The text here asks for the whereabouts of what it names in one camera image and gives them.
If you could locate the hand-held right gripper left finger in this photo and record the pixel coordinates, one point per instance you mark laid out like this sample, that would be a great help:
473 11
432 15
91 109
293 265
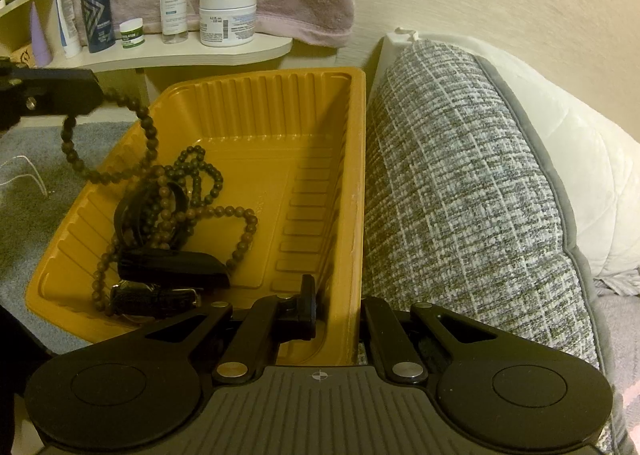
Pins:
306 307

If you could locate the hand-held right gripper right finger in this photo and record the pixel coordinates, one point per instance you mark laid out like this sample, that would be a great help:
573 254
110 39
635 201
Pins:
372 316

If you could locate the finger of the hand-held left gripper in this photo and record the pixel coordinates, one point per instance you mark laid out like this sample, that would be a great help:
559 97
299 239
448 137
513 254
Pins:
60 90

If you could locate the black rectangular case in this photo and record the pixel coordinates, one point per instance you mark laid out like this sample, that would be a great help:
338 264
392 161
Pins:
170 267

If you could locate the black wrist watch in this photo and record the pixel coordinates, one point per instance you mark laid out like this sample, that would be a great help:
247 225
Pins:
150 300

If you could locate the orange plastic tray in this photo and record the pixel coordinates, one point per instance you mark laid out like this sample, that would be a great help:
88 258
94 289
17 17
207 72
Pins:
280 145

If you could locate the small wooden box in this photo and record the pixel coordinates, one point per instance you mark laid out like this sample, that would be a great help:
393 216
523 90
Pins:
22 57

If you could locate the lavender bottle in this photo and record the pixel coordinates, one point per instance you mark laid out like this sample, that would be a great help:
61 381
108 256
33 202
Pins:
41 40

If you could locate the white squeeze tube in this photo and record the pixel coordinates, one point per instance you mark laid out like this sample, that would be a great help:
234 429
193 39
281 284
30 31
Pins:
67 20

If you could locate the dark blue patterned bottle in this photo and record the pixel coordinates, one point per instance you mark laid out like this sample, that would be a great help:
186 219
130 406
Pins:
95 10

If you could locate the small green label jar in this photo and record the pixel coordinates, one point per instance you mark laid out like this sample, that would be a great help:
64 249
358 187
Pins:
132 37

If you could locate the blue-grey terry towel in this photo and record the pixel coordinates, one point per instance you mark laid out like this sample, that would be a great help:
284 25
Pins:
30 215

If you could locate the grey woven pillow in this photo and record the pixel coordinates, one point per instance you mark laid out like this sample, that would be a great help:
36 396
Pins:
450 185

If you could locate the cream corner shelf unit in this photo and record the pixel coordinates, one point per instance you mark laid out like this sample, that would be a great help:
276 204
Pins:
225 52

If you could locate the white cream jar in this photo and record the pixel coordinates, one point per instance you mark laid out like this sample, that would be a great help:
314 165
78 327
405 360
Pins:
227 20

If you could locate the pink bed blanket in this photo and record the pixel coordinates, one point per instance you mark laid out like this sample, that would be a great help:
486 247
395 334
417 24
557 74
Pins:
620 335

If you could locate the white quilted pillow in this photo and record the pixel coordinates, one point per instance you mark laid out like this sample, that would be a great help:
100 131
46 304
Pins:
590 160

